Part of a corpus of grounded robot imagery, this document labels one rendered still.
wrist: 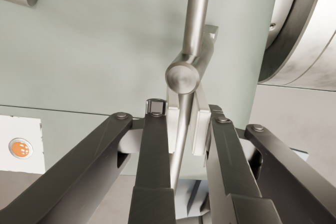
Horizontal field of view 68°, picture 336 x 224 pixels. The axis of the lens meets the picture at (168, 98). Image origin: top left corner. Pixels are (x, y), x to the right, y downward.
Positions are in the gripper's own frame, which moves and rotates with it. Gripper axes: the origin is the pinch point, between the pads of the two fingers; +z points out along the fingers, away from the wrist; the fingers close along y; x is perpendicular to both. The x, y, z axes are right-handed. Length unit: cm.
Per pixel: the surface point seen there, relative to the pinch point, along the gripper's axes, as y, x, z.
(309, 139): 98, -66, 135
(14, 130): -18.6, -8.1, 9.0
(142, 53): -4.3, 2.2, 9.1
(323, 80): 20.0, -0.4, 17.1
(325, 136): 108, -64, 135
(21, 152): -17.9, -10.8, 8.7
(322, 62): 17.4, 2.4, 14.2
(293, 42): 13.0, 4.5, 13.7
